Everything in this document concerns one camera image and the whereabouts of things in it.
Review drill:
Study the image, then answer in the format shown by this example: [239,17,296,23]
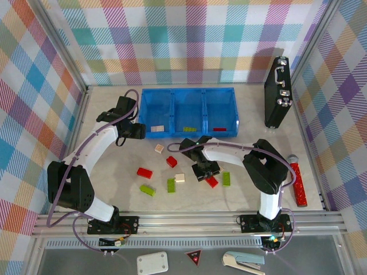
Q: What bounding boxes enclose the long red lego brick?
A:
[136,167,154,179]

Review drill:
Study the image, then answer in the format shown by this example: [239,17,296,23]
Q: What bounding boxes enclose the blue three-compartment plastic bin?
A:
[138,87,239,140]

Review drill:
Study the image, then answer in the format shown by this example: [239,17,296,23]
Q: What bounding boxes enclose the red black triangular button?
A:
[184,249,202,268]

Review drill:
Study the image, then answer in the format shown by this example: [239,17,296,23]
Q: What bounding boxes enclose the light blue stapler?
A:
[221,251,266,272]

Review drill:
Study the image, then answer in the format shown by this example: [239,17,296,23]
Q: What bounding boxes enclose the white rectangular plastic plate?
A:
[136,251,169,274]

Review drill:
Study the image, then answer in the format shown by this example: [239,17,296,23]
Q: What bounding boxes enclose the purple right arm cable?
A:
[166,139,298,256]

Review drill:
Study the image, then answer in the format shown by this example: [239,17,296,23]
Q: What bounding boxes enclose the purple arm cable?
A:
[45,89,141,256]
[166,139,298,256]

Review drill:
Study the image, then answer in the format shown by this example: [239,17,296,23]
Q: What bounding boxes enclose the aluminium front rail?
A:
[30,211,348,238]

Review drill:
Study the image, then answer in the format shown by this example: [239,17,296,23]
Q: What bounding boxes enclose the aluminium side rail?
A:
[53,85,93,214]
[289,82,330,213]

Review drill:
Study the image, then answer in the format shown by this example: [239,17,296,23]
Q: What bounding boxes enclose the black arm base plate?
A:
[87,214,140,236]
[239,213,293,234]

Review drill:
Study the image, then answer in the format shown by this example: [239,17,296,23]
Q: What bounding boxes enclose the slotted grey cable duct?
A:
[45,238,266,249]

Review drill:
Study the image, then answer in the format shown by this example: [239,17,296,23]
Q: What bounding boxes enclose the aluminium corner post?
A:
[33,0,90,92]
[289,0,342,80]

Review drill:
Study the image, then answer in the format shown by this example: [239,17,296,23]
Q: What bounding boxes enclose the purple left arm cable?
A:
[45,89,141,256]

